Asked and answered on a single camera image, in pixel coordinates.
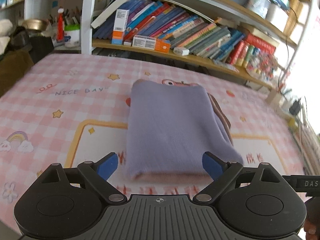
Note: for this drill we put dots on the white tub with green lid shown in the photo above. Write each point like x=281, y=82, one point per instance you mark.
x=72, y=36

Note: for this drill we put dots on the thick leaning white book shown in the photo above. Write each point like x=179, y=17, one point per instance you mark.
x=110, y=11

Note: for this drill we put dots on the red thick book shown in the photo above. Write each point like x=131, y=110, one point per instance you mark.
x=260, y=45

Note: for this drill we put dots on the flat orange and white box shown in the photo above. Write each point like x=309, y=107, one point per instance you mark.
x=151, y=43

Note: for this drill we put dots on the row of colourful books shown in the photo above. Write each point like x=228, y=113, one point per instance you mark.
x=180, y=25

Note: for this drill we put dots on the white and wooden bookshelf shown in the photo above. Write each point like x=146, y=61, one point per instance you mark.
x=200, y=60

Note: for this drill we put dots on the tall white and orange box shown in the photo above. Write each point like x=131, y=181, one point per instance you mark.
x=120, y=27

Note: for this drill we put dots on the purple and pink knit sweater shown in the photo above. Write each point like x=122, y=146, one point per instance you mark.
x=170, y=125

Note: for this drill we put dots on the red spray bottle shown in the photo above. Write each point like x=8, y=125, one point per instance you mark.
x=60, y=23

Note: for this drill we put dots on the beige book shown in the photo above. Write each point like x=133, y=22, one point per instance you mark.
x=257, y=31

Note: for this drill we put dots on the person's right hand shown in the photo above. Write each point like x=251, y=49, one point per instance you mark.
x=311, y=232

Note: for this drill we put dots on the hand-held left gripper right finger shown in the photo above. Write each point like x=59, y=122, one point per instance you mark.
x=212, y=165

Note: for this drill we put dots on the cream cloth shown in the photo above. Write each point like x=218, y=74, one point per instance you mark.
x=5, y=35

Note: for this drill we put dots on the thin white booklet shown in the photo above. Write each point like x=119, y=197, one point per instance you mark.
x=185, y=6

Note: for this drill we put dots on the bunch of pens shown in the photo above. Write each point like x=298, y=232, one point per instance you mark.
x=72, y=17

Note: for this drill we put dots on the pink checkered cartoon table mat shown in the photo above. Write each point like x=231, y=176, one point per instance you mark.
x=62, y=110

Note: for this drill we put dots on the black bag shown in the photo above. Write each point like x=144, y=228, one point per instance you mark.
x=32, y=45

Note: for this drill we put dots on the light blue paper card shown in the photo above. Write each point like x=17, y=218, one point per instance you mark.
x=228, y=68

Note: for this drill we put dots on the brown cloth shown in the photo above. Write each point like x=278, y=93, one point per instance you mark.
x=13, y=72

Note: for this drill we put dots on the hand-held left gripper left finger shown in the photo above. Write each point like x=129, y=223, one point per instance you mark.
x=107, y=166

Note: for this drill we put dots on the gold round tin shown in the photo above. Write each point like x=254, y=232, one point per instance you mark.
x=35, y=24

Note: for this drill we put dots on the colourful flower ornament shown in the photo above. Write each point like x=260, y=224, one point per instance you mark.
x=262, y=63

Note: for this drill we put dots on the black power adapter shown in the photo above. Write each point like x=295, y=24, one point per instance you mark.
x=295, y=107

